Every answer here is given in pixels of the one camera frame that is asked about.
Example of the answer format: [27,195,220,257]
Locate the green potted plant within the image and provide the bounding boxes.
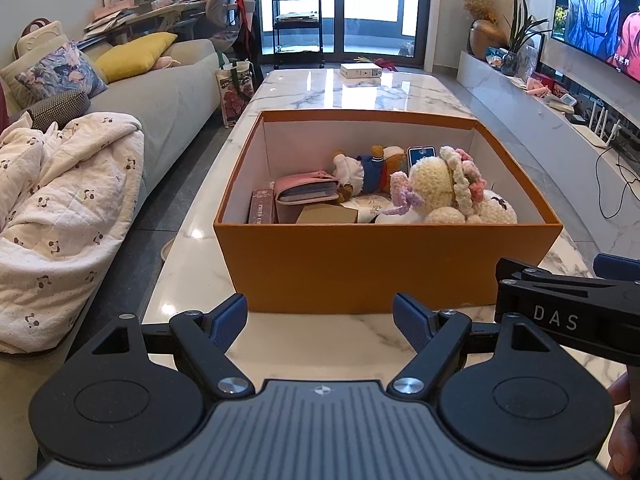
[500,0,551,77]

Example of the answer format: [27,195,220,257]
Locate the gold vase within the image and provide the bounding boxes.
[469,19,508,60]

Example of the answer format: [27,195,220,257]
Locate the printed shopping bag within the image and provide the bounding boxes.
[215,59,256,128]

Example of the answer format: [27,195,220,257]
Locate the wall television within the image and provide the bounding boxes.
[542,0,640,83]

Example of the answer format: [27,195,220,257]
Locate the small white box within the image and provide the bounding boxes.
[340,62,383,80]

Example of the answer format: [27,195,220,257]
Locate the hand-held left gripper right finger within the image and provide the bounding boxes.
[385,292,551,401]

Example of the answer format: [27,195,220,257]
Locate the small white desk clock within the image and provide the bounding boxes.
[547,92,578,113]

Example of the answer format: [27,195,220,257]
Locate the grey sofa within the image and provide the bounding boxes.
[0,37,223,480]

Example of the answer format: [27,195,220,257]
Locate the white marble television console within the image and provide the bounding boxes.
[457,50,640,261]

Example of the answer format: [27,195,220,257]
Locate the floral fabric pouch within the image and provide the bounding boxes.
[345,194,398,223]

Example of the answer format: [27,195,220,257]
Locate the dog plush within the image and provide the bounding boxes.
[332,145,407,203]

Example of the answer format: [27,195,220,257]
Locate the large orange cardboard box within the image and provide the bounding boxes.
[213,109,564,315]

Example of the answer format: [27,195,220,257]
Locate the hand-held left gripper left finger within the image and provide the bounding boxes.
[92,292,256,401]

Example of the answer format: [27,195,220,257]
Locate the beige bear-shaped cushion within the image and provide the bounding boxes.
[0,19,71,106]

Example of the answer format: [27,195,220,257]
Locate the blue floral pillow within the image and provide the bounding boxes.
[15,41,108,106]

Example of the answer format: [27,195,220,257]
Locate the grey desk chair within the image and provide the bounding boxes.
[205,0,251,56]

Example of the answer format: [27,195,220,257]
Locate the cluttered desk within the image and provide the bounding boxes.
[82,0,216,53]

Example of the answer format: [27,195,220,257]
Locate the pink wallet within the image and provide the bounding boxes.
[273,171,341,208]

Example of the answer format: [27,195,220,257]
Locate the black rolling cart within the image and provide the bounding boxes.
[271,0,327,68]

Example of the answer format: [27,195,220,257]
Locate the black cable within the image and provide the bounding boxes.
[595,150,640,221]

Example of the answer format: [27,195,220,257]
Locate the dried flower bunch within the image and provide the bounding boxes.
[462,0,498,23]

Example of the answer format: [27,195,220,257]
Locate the person's right hand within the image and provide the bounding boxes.
[606,372,640,477]

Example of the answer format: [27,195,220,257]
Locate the dark brown book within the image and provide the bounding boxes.
[247,189,278,225]

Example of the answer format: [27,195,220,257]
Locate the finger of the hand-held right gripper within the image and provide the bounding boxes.
[594,253,640,281]
[496,258,601,284]

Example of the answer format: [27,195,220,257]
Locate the cream crochet bunny doll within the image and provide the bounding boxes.
[382,146,487,224]

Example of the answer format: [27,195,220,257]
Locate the white router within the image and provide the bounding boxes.
[575,100,623,148]

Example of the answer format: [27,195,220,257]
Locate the gold cardboard box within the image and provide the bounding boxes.
[295,203,359,224]

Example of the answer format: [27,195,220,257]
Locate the yellow pillow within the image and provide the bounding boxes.
[94,32,179,83]

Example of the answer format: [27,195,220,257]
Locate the white panda print blanket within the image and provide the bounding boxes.
[0,112,146,355]

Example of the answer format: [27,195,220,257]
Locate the houndstooth pillow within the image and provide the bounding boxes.
[17,91,92,132]

